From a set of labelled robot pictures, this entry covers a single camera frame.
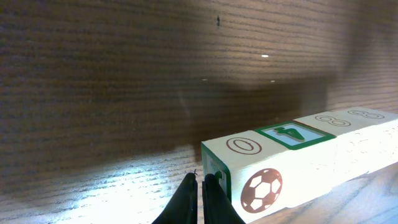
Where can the wooden block green picture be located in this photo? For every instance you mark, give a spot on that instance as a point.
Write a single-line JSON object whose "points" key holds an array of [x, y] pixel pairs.
{"points": [[379, 137]]}

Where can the wooden block letter Y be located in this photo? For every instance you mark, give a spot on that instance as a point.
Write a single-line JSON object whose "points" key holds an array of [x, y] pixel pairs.
{"points": [[346, 154]]}

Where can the wooden block with dots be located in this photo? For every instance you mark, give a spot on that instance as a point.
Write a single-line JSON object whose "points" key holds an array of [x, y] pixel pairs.
{"points": [[251, 172]]}

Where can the wooden block green edge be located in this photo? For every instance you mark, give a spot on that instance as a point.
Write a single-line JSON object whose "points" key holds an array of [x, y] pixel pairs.
{"points": [[306, 159]]}

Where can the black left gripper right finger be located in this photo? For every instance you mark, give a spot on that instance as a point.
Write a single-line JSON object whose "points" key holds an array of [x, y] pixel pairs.
{"points": [[217, 208]]}

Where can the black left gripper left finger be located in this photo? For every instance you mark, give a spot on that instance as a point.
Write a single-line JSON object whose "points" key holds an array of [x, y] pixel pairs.
{"points": [[182, 207]]}

